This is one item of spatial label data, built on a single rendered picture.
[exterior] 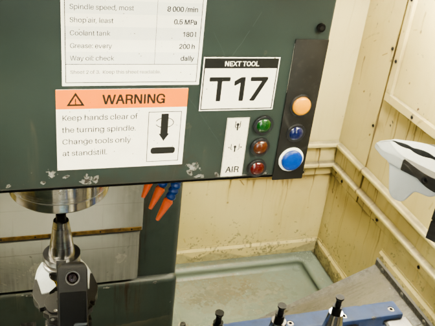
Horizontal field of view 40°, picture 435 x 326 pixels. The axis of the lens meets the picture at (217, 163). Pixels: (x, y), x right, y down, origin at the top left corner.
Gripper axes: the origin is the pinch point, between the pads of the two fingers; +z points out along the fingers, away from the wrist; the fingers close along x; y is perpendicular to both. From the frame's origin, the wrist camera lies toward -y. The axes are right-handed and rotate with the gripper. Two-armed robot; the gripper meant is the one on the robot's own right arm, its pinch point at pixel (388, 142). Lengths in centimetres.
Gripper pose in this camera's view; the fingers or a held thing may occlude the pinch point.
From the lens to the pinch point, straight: 73.5
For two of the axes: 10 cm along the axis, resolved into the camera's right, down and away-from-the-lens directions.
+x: 6.9, -2.9, 6.7
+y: -1.1, 8.7, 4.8
